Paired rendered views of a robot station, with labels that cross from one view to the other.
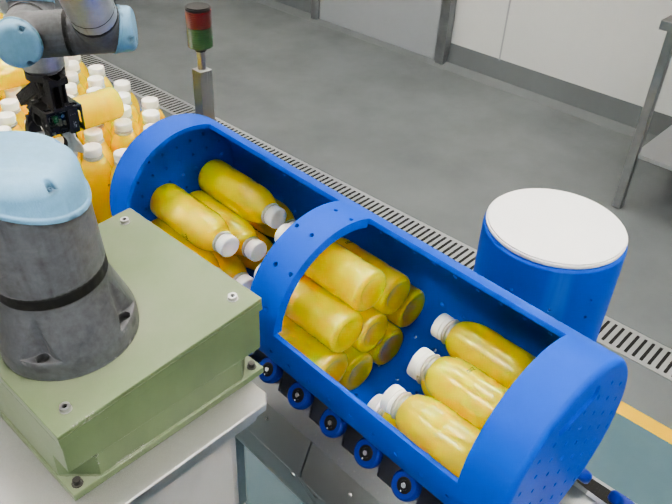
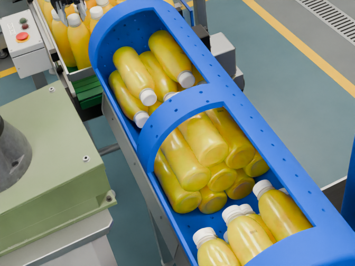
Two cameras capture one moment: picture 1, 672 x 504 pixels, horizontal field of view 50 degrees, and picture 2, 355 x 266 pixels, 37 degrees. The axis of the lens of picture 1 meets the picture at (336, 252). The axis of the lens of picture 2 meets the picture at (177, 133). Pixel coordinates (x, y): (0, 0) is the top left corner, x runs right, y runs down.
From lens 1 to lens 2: 0.41 m
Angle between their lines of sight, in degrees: 24
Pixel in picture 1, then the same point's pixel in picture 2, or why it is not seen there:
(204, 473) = (73, 258)
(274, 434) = (164, 229)
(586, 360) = (316, 252)
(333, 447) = not seen: hidden behind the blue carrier
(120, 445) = (8, 239)
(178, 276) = (64, 136)
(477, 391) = (250, 249)
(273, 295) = (147, 148)
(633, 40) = not seen: outside the picture
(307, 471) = (176, 259)
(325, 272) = (187, 135)
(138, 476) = (19, 258)
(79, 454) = not seen: outside the picture
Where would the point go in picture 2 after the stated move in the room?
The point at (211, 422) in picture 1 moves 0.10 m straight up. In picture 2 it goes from (72, 232) to (57, 200)
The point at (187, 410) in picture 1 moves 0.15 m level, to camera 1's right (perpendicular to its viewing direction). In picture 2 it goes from (56, 222) to (128, 245)
